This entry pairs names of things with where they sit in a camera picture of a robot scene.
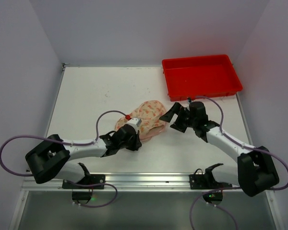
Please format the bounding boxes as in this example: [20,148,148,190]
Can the floral mesh laundry bag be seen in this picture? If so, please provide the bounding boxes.
[127,100,167,143]

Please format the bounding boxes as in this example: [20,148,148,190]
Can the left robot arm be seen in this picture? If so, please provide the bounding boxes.
[25,125,142,186]

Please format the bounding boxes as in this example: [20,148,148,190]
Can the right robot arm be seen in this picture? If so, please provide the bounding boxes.
[160,102,279,197]

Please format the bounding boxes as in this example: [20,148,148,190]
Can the red plastic tray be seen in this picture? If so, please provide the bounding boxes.
[162,54,243,102]

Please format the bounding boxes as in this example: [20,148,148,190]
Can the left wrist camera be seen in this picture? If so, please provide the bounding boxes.
[125,115,142,128]

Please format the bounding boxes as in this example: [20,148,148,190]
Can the aluminium front rail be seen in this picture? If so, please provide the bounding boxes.
[21,171,276,192]

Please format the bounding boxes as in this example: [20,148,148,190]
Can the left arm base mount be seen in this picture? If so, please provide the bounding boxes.
[62,174,106,189]

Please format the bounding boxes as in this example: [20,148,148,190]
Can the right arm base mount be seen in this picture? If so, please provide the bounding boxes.
[189,169,232,190]

